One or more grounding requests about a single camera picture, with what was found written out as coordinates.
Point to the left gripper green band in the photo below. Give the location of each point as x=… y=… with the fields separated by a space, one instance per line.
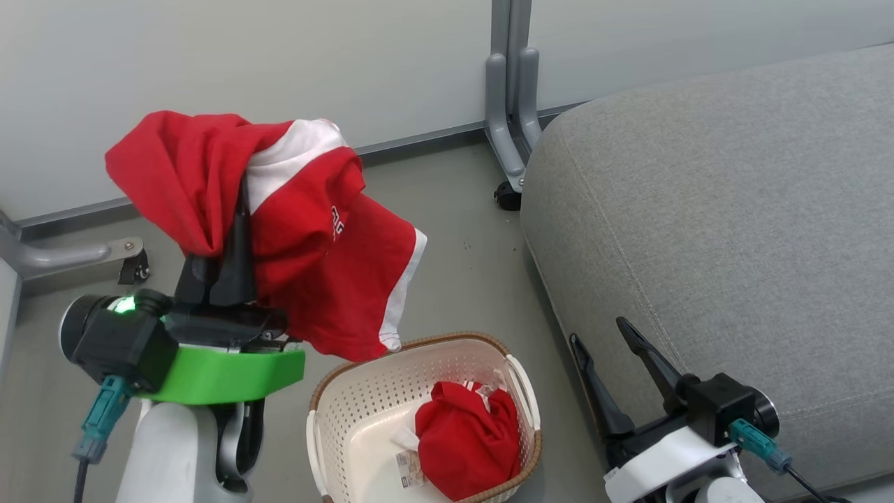
x=230 y=377

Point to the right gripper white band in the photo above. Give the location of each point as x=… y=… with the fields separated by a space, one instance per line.
x=663 y=457

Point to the red white basketball jersey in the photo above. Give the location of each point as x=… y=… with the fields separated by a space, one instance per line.
x=314 y=230

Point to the red shirt with white trim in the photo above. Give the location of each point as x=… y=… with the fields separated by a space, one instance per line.
x=464 y=440

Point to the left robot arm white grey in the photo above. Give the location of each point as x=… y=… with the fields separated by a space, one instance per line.
x=174 y=454

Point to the white perforated laundry basket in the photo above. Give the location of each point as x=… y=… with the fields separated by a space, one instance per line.
x=363 y=405

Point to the black caster wheel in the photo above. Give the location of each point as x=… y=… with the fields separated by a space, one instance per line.
x=136 y=269
x=508 y=197

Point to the right wrist black motor cylinder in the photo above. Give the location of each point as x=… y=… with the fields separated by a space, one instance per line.
x=767 y=416

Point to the wrist black motor cylinder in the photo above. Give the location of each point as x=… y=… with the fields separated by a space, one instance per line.
x=77 y=321
x=767 y=416

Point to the left wrist black motor cylinder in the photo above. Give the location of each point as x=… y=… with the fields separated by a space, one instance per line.
x=77 y=321

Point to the grey partition leg with screw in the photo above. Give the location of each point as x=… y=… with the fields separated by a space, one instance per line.
x=63 y=255

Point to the grey fabric sofa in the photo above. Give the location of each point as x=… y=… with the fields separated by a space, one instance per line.
x=733 y=209

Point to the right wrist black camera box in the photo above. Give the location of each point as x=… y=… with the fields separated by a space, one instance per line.
x=719 y=409

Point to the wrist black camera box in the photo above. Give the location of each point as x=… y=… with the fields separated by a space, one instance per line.
x=719 y=409
x=126 y=346

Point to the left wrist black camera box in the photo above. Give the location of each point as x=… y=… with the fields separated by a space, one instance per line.
x=126 y=346

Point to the grey partition bottom rail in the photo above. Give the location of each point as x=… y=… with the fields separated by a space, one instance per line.
x=419 y=140

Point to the grey partition post foot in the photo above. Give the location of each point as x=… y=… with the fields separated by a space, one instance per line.
x=506 y=91

